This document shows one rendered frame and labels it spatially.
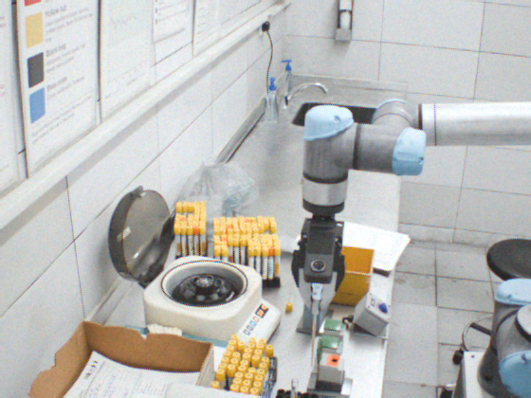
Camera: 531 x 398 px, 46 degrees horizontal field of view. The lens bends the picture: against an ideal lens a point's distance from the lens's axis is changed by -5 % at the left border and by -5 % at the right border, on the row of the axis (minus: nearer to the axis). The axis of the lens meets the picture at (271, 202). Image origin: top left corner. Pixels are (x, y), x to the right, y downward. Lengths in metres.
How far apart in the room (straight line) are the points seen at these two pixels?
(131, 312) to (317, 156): 0.77
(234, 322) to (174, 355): 0.17
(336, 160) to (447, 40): 2.55
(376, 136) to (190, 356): 0.58
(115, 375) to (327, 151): 0.64
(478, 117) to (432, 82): 2.45
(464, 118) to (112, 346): 0.81
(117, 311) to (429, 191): 2.47
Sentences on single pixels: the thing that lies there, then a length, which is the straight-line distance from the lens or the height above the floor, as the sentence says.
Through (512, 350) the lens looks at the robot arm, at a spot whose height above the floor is 1.11.
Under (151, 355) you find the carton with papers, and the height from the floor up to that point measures 0.97.
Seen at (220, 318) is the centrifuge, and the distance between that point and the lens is 1.41.
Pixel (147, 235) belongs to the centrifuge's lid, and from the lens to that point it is 1.63.
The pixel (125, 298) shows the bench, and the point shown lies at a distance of 1.70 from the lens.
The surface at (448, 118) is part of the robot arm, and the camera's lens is 1.14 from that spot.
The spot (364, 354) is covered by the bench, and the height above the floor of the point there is 0.88.
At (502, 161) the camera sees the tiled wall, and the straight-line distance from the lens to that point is 3.75.
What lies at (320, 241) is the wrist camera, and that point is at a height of 1.29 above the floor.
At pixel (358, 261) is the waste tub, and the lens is 1.74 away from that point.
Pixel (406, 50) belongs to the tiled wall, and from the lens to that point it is 3.54.
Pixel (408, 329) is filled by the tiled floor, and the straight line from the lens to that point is 3.13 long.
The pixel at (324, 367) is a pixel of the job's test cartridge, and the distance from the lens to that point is 1.35.
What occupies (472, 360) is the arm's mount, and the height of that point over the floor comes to 0.91.
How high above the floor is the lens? 1.80
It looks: 25 degrees down
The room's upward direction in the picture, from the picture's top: 1 degrees clockwise
